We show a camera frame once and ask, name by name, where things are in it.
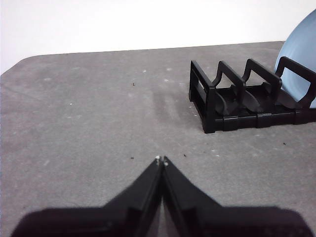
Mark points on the black plate rack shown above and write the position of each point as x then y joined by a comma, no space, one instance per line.
209,111

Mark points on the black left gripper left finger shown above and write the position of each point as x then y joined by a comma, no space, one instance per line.
111,222

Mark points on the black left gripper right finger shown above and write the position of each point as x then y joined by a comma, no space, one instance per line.
222,222

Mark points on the blue plate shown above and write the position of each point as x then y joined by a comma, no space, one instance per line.
301,44

